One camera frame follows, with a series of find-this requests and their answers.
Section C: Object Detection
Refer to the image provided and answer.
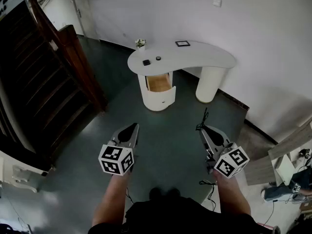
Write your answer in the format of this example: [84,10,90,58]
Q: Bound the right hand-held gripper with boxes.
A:
[198,125,250,179]

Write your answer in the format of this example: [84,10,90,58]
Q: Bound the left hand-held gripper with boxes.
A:
[98,122,140,176]

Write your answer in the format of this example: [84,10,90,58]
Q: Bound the large wooden drawer white front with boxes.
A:
[145,73,176,107]

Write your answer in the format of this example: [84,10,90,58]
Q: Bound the person's left forearm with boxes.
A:
[92,173,130,226]

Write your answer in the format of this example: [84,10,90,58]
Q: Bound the person's right forearm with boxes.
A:
[212,171,252,216]

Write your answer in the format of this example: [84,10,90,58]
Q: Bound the white curved desk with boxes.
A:
[127,40,237,112]

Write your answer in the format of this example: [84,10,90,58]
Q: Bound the grey wooden panel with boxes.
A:
[244,156,277,186]

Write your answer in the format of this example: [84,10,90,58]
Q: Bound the person's left black shoe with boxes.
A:
[149,187,165,201]

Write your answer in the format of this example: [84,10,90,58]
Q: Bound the person's black shoe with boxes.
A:
[165,188,181,199]
[149,187,165,201]

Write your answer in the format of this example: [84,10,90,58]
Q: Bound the white box panel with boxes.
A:
[274,154,303,185]

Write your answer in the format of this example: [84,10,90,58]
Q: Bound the light wooden board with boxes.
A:
[267,122,312,159]

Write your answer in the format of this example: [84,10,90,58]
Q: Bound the person's right black shoe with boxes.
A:
[165,188,181,199]

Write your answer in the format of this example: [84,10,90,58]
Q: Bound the person's black clothing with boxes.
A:
[87,195,273,234]

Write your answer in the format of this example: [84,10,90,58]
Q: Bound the dark wooden staircase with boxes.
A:
[0,0,109,173]

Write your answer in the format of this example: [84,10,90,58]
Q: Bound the white flowers in white pot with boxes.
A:
[135,38,147,52]

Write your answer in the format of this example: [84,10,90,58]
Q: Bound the grey door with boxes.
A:
[70,0,100,41]

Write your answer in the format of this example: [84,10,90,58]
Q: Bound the right hand-held gripper cable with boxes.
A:
[199,179,221,213]

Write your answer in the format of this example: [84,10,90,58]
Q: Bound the hand-held gripper cable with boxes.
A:
[125,188,135,204]
[199,179,221,213]

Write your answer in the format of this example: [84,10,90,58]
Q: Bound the left hand-held gripper cable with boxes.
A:
[125,188,135,204]

